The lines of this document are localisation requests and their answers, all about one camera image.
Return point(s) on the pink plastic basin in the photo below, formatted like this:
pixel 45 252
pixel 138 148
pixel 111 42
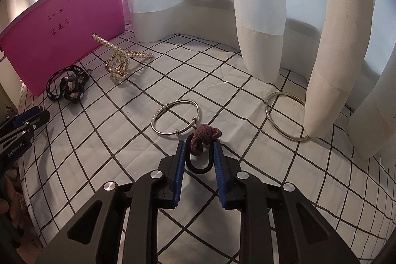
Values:
pixel 62 35

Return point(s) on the pearl hair clip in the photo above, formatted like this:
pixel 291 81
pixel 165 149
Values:
pixel 119 66

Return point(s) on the person's left hand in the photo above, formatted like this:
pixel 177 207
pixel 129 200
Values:
pixel 14 193

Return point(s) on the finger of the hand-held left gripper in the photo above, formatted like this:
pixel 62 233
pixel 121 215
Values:
pixel 38 121
pixel 26 115

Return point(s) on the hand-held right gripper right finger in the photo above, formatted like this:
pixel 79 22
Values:
pixel 220 177

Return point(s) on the beaded silver bangle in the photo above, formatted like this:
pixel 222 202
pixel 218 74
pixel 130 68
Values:
pixel 152 124

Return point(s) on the plain silver bangle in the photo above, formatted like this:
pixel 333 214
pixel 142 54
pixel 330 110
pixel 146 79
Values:
pixel 268 111

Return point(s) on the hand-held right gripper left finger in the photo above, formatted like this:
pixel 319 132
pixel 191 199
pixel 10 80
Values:
pixel 179 177

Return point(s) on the black printed ribbon band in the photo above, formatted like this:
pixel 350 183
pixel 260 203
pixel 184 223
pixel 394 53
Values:
pixel 72 86

